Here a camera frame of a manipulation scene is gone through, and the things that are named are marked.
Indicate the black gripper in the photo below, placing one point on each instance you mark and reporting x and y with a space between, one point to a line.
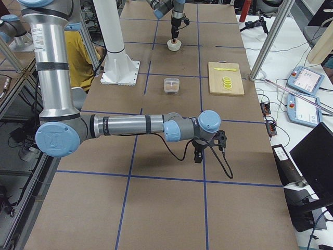
199 145
176 25

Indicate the white bowl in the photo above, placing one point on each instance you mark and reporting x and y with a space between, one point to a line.
174 46

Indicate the clear plastic egg box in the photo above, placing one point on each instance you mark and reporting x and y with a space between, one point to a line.
171 85

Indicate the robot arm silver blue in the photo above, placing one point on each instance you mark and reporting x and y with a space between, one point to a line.
161 8
63 128

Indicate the yellow plastic knife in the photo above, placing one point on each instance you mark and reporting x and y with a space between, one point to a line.
225 69

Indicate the wooden cutting board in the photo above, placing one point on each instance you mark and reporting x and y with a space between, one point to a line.
216 82

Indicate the yellow lemon slices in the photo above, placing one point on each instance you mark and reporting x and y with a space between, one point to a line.
227 83

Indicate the red cylinder bottle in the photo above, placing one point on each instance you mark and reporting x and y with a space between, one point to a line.
245 9

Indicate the orange circuit board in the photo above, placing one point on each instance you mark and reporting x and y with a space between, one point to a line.
265 108

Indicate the black tripod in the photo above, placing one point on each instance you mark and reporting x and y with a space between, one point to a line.
258 23

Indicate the black device with white label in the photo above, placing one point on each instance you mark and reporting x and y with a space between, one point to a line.
287 170

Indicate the person in yellow shirt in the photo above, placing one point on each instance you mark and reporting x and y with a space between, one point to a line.
80 64

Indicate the near teach pendant tablet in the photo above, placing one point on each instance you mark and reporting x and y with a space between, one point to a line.
302 112

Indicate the teach pendant tablet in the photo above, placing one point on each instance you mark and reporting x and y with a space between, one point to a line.
302 112
305 80

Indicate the far teach pendant tablet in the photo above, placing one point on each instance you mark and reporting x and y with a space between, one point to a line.
305 80

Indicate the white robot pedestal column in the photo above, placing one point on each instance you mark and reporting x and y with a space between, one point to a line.
119 69

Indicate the aluminium frame post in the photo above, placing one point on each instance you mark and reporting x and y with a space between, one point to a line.
275 28

